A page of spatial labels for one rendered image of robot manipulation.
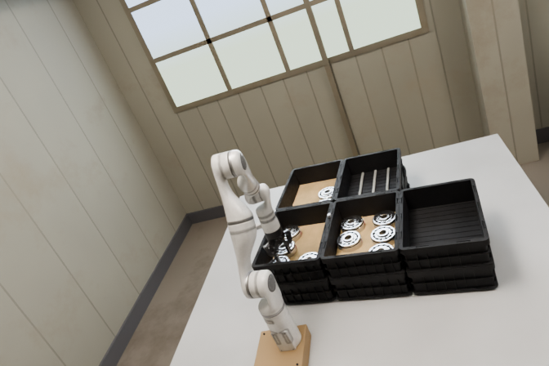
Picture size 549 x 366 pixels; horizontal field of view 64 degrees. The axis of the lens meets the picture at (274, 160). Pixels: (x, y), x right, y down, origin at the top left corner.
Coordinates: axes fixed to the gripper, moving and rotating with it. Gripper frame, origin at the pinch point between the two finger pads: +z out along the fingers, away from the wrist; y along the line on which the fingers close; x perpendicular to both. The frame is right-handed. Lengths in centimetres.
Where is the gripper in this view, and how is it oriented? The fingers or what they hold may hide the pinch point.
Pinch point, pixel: (283, 254)
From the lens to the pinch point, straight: 193.0
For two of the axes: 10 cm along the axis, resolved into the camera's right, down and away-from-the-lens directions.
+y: 7.7, -4.9, 4.1
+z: 3.4, 8.6, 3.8
